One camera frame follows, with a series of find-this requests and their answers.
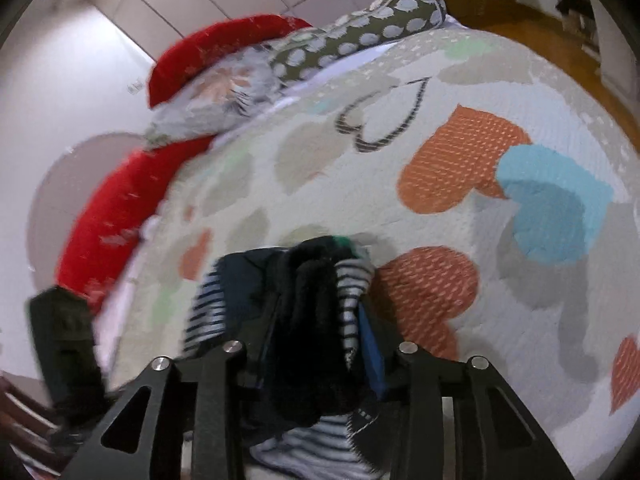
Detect navy white striped pants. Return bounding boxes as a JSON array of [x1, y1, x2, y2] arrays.
[[182, 236, 383, 479]]

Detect brown wooden chair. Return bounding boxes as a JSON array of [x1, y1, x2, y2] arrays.
[[1, 375, 67, 479]]

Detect lower red pillow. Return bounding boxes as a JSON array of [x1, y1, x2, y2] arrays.
[[55, 136, 213, 314]]

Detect red pillow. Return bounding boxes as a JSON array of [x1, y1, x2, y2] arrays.
[[55, 136, 213, 314], [148, 14, 310, 110]]

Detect green garment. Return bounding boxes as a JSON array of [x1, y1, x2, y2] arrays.
[[332, 236, 358, 258]]

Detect round pink headboard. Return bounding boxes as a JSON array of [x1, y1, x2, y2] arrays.
[[26, 132, 143, 292]]

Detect heart pattern bed quilt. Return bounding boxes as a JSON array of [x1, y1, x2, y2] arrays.
[[110, 29, 639, 479]]

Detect grey floral pillow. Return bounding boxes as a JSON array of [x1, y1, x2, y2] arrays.
[[144, 46, 280, 150]]

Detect upper red pillow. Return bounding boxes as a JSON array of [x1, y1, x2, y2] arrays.
[[148, 14, 310, 110]]

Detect olive polka dot bolster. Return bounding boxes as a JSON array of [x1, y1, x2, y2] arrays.
[[270, 0, 447, 86]]

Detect white shelf unit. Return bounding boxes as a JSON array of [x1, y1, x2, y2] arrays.
[[516, 0, 639, 116]]

